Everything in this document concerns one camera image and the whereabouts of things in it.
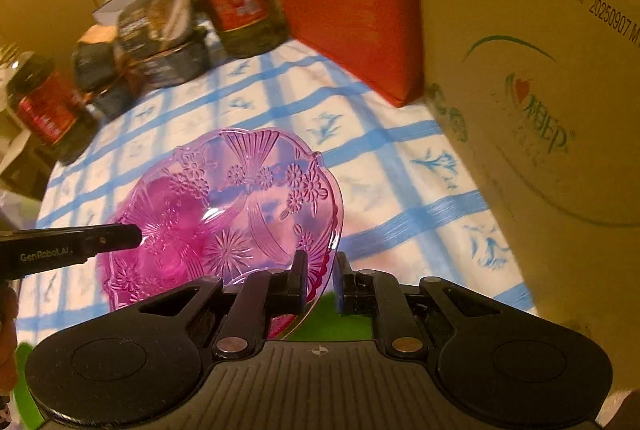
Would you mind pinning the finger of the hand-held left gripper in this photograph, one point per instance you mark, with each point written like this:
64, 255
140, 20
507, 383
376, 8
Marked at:
115, 237

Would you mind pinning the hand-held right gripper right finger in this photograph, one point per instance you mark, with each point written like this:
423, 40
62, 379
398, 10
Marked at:
340, 282

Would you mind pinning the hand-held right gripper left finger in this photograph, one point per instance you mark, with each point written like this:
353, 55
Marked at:
299, 282

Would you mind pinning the green bowl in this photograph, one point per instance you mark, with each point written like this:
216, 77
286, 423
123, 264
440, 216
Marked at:
330, 322

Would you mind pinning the pink transparent plastic bowl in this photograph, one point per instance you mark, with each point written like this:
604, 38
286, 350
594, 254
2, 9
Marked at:
260, 200

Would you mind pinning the person's left hand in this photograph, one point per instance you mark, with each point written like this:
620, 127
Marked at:
7, 335

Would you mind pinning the blue checked tablecloth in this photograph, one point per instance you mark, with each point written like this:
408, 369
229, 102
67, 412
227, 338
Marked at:
400, 210

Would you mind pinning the white chair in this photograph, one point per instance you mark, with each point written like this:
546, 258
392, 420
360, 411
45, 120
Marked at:
12, 155

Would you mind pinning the dark food package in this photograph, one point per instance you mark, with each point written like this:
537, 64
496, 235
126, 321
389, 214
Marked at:
117, 98
95, 63

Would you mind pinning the black instant meal box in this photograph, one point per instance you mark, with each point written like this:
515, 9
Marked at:
155, 18
175, 63

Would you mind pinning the red box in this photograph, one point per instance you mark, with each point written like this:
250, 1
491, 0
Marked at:
350, 0

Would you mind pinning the cardboard box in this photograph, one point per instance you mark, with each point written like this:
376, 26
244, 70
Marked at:
525, 60

